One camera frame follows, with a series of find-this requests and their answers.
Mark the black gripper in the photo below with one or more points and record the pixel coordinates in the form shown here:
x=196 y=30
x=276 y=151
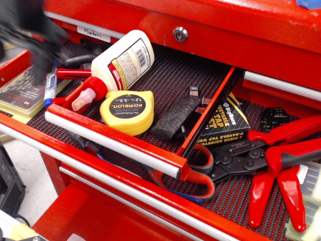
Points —
x=45 y=53

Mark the blue white marker pen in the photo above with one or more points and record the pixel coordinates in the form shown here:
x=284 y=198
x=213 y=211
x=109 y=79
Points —
x=51 y=85

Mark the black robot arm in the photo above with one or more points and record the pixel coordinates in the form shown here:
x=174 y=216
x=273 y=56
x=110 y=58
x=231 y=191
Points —
x=24 y=24

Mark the red upper small drawer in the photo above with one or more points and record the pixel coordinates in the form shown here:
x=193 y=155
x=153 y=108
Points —
x=169 y=78

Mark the red wide middle drawer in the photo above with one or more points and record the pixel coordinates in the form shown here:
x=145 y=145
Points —
x=104 y=192

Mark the drill bit set case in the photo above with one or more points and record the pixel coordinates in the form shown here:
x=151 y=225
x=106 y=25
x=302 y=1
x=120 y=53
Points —
x=21 y=98

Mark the white Markers label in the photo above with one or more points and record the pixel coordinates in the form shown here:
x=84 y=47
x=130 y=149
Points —
x=93 y=33

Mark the white glue bottle red cap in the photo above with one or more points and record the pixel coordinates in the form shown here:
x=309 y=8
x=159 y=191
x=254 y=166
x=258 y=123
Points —
x=117 y=68

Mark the yellow Komelon tape measure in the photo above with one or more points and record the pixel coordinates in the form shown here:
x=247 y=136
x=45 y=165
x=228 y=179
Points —
x=130 y=112

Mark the silver round chest lock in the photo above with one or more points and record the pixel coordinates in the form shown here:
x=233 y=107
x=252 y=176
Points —
x=180 y=34

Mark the red tool chest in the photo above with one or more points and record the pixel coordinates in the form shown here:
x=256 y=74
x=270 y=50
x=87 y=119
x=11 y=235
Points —
x=267 y=53

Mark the black textured block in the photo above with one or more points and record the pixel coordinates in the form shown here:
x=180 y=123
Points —
x=171 y=121

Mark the black box on floor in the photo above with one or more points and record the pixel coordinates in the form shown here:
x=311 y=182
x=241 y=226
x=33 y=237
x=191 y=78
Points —
x=12 y=187

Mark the small black usb dongle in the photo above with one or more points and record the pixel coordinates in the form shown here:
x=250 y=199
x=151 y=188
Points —
x=194 y=90

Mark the yellow sponge object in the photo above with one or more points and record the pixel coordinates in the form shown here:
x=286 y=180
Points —
x=21 y=231

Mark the black yellow tap wrench box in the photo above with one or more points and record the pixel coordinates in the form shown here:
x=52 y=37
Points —
x=228 y=124

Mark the red grey scissors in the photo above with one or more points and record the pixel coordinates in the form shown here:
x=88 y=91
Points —
x=197 y=174

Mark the blue flat tool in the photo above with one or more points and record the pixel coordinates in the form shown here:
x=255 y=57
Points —
x=195 y=200

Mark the red black crimping tool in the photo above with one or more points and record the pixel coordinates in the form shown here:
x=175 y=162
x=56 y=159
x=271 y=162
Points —
x=283 y=147

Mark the blue tape piece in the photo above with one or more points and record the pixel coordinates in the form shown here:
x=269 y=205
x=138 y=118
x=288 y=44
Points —
x=309 y=4

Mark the clear plastic bit case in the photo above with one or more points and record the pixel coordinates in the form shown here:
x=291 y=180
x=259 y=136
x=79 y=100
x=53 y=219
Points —
x=309 y=179

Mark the red handled tool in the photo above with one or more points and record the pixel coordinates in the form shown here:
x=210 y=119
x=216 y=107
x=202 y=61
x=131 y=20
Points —
x=64 y=74

